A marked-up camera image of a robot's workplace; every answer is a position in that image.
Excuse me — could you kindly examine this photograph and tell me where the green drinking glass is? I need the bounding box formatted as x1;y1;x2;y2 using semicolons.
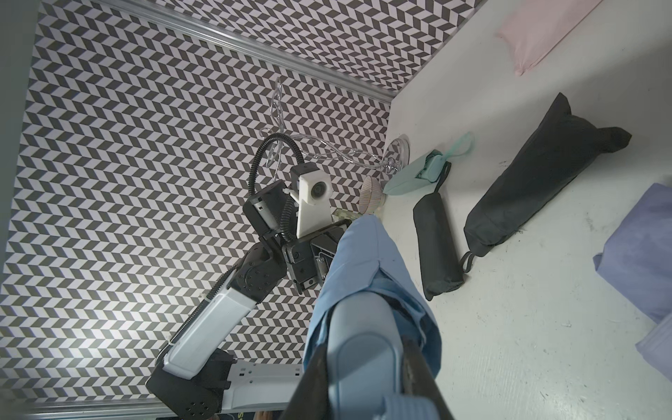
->
332;208;362;222

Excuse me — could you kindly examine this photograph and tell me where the mint umbrella at back left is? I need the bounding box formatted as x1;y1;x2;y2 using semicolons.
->
383;132;475;196

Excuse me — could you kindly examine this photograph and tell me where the blue sleeve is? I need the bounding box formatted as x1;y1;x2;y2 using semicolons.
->
303;215;442;376

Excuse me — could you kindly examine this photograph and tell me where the lavender sleeve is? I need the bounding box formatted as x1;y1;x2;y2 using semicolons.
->
593;183;671;323

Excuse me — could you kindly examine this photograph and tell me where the ribbed glass bowl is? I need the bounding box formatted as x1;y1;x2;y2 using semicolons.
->
358;176;386;215

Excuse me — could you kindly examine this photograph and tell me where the black sleeved umbrella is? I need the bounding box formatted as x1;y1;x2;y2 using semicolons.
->
413;162;465;301
460;93;632;273

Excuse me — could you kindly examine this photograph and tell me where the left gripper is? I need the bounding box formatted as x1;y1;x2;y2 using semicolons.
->
283;220;349;293

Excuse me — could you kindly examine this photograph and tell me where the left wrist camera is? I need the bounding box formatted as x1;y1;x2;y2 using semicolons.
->
290;162;334;239

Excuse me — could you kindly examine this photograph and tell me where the lavender sleeved umbrella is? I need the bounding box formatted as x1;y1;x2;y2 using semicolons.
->
635;314;672;381

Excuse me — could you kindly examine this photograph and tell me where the pink sleeved umbrella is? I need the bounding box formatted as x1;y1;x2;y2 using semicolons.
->
496;0;602;76

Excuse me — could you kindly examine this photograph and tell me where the blue sleeved umbrella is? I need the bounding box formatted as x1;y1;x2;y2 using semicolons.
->
327;292;439;419

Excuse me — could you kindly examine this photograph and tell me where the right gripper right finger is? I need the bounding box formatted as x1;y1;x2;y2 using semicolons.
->
402;336;454;420

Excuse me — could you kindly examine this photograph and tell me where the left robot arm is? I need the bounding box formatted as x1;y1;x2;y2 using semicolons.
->
146;132;350;419

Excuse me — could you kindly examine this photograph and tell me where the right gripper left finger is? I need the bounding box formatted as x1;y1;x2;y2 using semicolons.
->
280;343;330;420

